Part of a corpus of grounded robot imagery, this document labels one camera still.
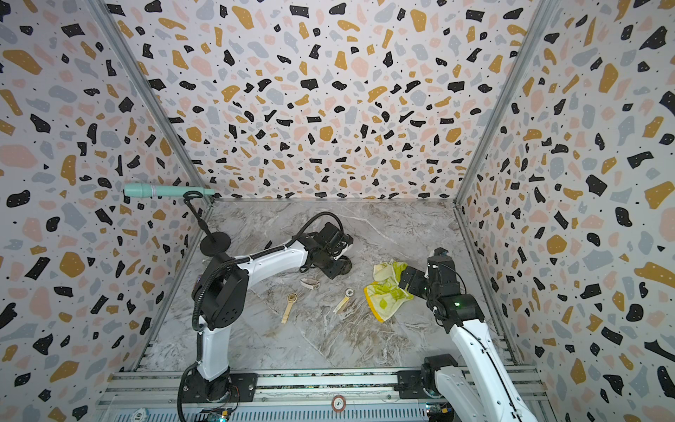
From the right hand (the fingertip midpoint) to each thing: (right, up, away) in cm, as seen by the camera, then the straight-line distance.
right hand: (419, 277), depth 79 cm
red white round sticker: (-24, -33, -8) cm, 41 cm away
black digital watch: (-22, +1, +16) cm, 27 cm away
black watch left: (-54, +7, +26) cm, 61 cm away
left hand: (-24, +2, +14) cm, 28 cm away
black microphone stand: (-76, +8, +24) cm, 80 cm away
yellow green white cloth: (-8, -8, +12) cm, 17 cm away
